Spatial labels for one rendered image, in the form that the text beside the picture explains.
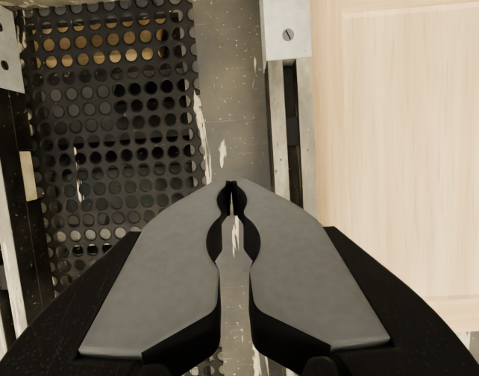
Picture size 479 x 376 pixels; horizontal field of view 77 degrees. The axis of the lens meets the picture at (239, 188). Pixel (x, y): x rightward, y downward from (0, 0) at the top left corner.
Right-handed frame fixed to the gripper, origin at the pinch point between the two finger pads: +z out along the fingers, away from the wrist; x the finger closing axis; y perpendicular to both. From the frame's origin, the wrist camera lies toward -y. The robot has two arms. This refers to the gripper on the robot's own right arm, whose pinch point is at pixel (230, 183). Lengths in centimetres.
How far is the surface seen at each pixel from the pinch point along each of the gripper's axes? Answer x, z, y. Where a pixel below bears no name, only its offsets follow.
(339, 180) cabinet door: 17.2, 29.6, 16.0
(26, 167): -32.4, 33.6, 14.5
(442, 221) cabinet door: 33.4, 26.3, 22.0
